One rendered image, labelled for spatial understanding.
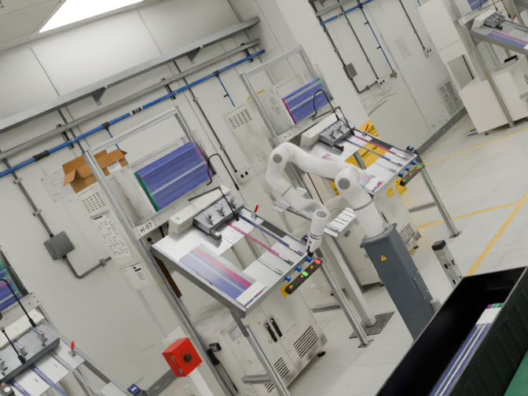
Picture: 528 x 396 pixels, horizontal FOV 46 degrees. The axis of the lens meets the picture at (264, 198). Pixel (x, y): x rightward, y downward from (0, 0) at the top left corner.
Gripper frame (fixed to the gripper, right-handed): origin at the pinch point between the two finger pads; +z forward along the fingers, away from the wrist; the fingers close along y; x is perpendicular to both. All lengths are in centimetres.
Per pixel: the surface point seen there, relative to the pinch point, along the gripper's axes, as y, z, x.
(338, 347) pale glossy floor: 11, 73, -32
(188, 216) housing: -31, -3, 71
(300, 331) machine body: -7, 59, -11
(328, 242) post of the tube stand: 31.6, 15.0, 3.9
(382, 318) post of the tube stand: 39, 57, -45
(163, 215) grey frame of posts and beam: -41, -3, 81
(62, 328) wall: -72, 137, 149
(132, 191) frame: -50, -15, 100
